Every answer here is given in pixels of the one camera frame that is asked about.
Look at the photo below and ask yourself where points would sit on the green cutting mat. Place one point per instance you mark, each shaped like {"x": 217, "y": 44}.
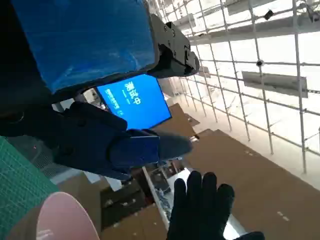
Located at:
{"x": 17, "y": 180}

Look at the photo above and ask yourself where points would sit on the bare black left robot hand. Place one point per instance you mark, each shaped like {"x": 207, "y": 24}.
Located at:
{"x": 82, "y": 37}

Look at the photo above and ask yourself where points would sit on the grey flat panel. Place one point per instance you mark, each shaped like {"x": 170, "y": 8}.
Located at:
{"x": 275, "y": 83}

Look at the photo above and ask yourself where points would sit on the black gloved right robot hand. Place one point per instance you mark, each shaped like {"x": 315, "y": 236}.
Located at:
{"x": 200, "y": 207}

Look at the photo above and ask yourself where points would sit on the blue monitor screen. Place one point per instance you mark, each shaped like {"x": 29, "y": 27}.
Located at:
{"x": 145, "y": 100}

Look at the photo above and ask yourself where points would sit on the pink bowl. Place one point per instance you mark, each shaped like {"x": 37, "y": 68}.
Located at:
{"x": 62, "y": 220}

